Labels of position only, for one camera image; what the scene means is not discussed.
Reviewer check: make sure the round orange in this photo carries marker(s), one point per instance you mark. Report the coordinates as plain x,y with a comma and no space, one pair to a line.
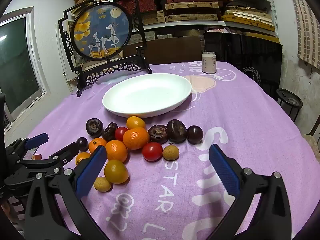
116,150

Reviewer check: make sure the small orange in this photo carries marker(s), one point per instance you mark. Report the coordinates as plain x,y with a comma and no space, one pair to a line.
82,157

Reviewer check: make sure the black round stool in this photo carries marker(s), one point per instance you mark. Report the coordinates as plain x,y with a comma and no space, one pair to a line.
290,100

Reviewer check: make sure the white metal shelf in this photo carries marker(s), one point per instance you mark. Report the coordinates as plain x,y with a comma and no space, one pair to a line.
190,23

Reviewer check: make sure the wrinkled dark date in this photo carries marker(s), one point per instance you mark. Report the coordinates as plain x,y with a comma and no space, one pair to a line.
109,132

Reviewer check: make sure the brown wooden board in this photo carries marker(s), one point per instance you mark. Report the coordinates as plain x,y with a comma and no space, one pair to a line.
170,50

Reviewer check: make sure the white oval plate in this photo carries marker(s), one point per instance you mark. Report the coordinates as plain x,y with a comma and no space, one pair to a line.
147,95

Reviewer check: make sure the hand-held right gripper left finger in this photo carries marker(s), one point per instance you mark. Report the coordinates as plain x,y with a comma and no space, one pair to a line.
91,171

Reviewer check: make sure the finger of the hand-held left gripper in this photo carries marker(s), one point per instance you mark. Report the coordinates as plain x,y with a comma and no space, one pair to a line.
37,139
65,152

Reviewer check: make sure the round deer picture black frame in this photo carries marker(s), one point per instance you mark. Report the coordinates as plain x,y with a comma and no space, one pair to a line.
101,27

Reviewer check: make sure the small dark grape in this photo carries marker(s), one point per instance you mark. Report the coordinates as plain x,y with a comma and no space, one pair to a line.
82,143

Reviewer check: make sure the small water chestnut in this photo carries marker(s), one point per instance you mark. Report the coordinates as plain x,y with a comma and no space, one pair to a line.
94,128

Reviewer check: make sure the tan longan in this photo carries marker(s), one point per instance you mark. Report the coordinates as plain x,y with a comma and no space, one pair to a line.
102,184
170,152

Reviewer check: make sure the large red tomato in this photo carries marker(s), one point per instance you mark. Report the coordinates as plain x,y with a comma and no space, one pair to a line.
152,151

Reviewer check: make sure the large orange mandarin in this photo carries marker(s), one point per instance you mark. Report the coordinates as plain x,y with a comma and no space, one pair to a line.
136,138

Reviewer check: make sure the pale beverage can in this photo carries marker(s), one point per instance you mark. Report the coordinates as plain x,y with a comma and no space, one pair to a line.
208,63

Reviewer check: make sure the purple printed tablecloth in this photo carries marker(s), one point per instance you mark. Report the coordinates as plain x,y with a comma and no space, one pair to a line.
225,120

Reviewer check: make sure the hanging woven mat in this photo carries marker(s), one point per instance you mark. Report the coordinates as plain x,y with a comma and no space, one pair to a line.
307,30

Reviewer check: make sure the pink cloth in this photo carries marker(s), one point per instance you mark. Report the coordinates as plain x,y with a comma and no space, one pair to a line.
225,30

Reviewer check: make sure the yellow-orange citrus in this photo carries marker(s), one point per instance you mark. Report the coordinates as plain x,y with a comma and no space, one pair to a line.
116,171

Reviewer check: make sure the white-framed window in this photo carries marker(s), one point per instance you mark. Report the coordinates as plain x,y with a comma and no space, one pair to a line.
17,67

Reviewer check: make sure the black panel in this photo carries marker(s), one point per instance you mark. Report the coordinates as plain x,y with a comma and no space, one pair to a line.
250,52

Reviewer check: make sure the dark brown oval chestnut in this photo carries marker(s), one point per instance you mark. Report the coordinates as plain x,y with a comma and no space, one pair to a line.
176,130

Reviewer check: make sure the small yellow-orange kumquat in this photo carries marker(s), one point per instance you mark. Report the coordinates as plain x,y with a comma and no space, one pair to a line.
135,122

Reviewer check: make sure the dark purple round plum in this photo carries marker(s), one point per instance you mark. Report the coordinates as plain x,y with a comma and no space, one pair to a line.
194,134

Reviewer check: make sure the large water chestnut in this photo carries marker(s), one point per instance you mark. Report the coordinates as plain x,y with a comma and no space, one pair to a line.
158,133

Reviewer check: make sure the green-stemmed mandarin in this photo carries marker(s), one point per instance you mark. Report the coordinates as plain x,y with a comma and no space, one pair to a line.
96,143

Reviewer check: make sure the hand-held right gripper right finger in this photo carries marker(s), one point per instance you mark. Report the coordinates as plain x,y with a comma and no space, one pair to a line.
223,171

